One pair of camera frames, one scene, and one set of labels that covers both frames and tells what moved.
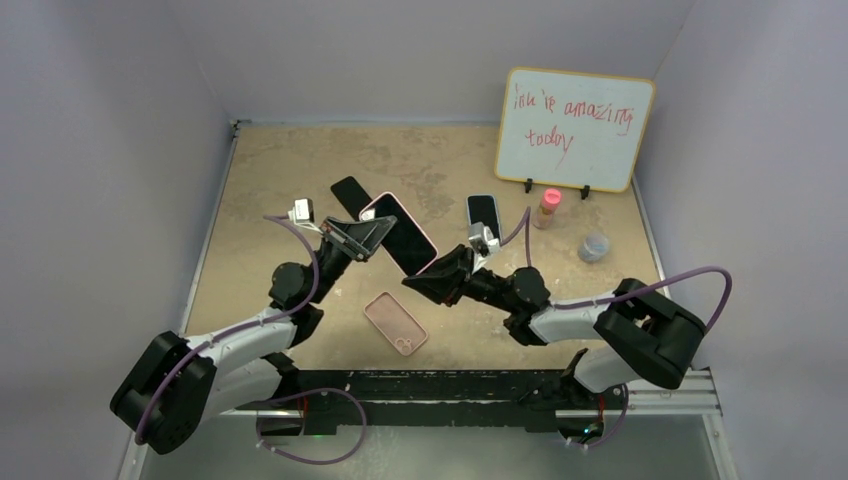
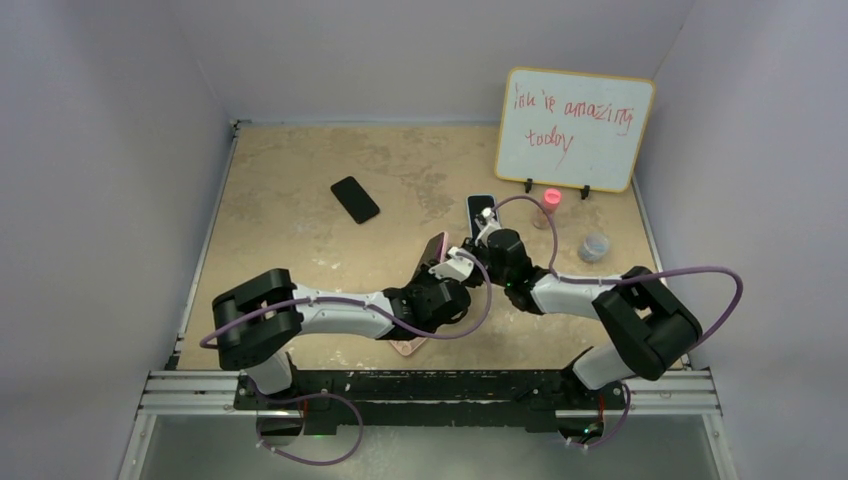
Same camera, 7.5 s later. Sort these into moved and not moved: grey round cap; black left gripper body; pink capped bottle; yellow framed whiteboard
Moved: black left gripper body
Not moved: yellow framed whiteboard; pink capped bottle; grey round cap
